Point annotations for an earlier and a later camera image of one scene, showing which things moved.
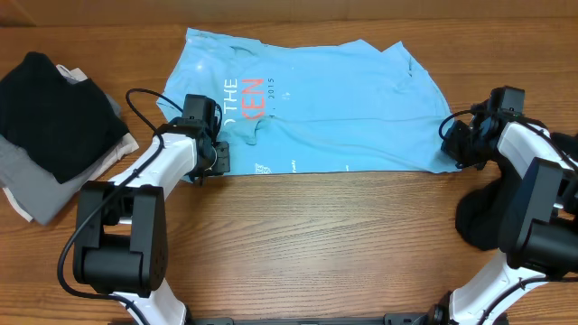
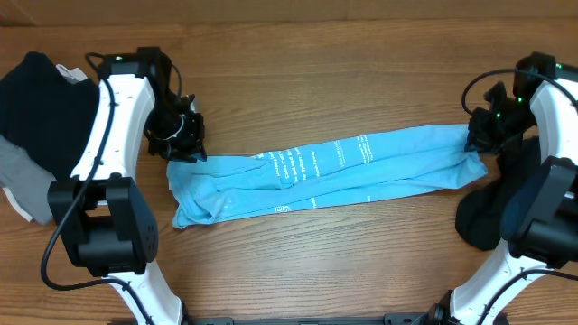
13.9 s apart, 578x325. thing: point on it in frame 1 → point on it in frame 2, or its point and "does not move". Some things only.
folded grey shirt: (25, 178) does not move
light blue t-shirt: (322, 107) → (218, 188)
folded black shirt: (60, 126) does not move
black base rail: (392, 319) does not move
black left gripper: (221, 162) → (192, 143)
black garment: (482, 213) does not move
